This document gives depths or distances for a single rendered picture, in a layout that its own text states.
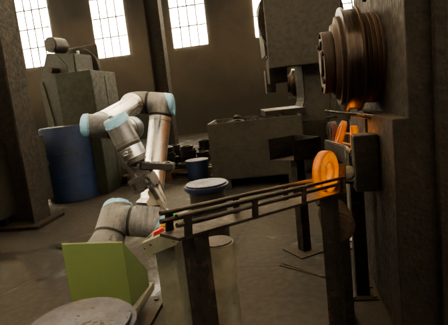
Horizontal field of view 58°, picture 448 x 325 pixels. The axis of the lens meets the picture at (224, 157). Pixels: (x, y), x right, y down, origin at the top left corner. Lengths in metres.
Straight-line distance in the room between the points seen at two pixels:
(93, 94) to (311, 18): 2.62
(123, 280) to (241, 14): 10.79
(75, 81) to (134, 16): 8.00
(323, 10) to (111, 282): 3.61
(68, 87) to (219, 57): 7.53
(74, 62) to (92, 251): 7.62
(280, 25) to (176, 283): 3.56
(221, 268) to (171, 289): 0.19
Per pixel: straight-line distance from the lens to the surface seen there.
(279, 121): 4.34
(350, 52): 1.76
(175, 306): 1.48
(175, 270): 1.42
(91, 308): 1.36
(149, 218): 1.99
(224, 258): 1.41
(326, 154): 1.47
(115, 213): 2.04
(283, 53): 4.54
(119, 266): 1.93
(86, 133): 1.62
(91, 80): 5.06
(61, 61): 9.55
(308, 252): 2.61
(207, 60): 12.22
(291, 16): 4.61
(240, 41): 12.12
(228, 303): 1.47
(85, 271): 2.02
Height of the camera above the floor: 1.01
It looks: 8 degrees down
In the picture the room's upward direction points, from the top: 6 degrees counter-clockwise
